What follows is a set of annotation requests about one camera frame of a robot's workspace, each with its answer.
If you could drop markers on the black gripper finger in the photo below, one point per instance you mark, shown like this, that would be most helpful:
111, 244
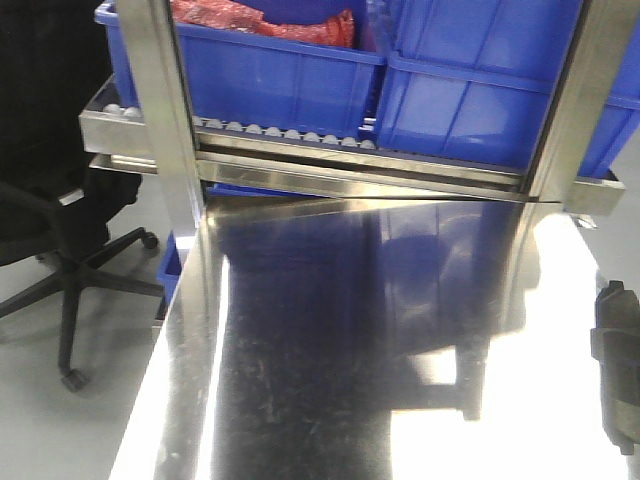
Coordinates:
610, 344
622, 421

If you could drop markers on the dark brake pad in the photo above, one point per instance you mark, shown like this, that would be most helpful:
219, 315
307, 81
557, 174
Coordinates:
616, 306

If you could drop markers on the large blue plastic bin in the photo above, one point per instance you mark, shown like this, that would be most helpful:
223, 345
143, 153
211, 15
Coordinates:
472, 80

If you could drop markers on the blue bin with red bag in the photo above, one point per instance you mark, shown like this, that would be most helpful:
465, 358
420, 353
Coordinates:
310, 66

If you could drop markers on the black office chair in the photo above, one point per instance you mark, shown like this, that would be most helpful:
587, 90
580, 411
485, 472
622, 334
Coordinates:
54, 58

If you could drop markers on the stainless steel rack frame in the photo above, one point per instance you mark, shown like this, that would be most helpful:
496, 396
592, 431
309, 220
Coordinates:
163, 140

